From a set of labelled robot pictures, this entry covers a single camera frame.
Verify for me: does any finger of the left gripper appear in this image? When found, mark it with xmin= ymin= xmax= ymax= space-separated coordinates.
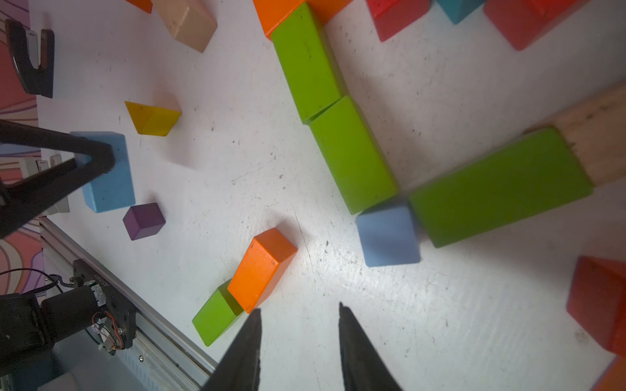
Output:
xmin=1 ymin=120 xmax=115 ymax=238

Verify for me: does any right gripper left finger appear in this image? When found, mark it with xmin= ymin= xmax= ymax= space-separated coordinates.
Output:
xmin=201 ymin=309 xmax=262 ymax=391

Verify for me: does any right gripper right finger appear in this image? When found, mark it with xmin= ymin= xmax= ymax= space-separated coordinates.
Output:
xmin=338 ymin=303 xmax=401 ymax=390

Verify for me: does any light blue cube block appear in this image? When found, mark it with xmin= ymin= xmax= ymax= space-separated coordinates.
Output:
xmin=355 ymin=198 xmax=422 ymax=268

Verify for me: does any green block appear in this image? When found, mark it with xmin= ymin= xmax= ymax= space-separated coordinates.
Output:
xmin=271 ymin=2 xmax=348 ymax=125
xmin=310 ymin=96 xmax=399 ymax=214
xmin=192 ymin=280 xmax=244 ymax=347
xmin=409 ymin=127 xmax=593 ymax=248

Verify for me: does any orange block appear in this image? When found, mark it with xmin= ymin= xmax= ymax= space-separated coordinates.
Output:
xmin=126 ymin=0 xmax=153 ymax=14
xmin=228 ymin=228 xmax=298 ymax=314
xmin=591 ymin=356 xmax=626 ymax=391
xmin=251 ymin=0 xmax=354 ymax=39

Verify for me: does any natural wood block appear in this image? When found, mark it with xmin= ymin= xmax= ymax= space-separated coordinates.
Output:
xmin=153 ymin=0 xmax=218 ymax=53
xmin=525 ymin=80 xmax=625 ymax=187

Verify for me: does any red block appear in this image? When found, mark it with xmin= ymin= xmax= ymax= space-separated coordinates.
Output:
xmin=567 ymin=256 xmax=625 ymax=357
xmin=484 ymin=0 xmax=589 ymax=51
xmin=367 ymin=0 xmax=431 ymax=42

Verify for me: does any teal triangle block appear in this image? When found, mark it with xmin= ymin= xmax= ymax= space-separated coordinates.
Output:
xmin=437 ymin=0 xmax=486 ymax=24

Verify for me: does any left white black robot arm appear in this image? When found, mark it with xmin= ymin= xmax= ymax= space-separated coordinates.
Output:
xmin=1 ymin=121 xmax=138 ymax=375

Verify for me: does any green block bottom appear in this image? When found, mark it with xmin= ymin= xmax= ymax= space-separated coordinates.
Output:
xmin=192 ymin=280 xmax=244 ymax=347

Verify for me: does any light blue long block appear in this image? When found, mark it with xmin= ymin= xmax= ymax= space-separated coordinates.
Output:
xmin=70 ymin=130 xmax=137 ymax=214

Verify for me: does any purple cube block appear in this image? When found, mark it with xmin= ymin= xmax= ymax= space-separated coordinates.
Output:
xmin=122 ymin=203 xmax=166 ymax=240

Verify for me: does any black stapler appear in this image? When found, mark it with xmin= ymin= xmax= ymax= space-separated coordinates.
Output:
xmin=5 ymin=18 xmax=55 ymax=99

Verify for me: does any yellow triangle block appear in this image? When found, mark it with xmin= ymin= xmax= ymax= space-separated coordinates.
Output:
xmin=125 ymin=101 xmax=181 ymax=137

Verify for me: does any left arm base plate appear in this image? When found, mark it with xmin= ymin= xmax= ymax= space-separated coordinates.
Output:
xmin=73 ymin=259 xmax=137 ymax=355

